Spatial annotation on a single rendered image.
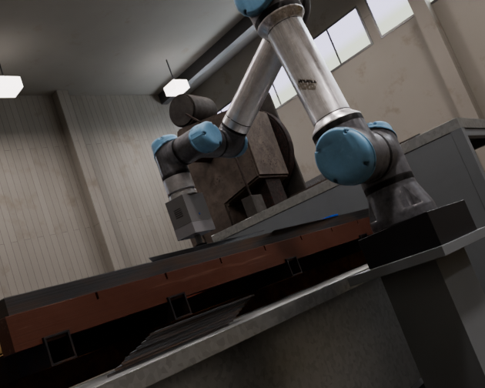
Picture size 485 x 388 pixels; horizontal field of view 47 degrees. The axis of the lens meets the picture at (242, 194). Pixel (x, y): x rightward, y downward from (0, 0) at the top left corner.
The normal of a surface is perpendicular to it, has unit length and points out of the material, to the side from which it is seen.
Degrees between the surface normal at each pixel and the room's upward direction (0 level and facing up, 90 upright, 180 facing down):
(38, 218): 90
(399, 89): 90
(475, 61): 90
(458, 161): 90
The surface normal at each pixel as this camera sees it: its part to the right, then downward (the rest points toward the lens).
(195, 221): 0.76, -0.38
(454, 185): -0.61, 0.09
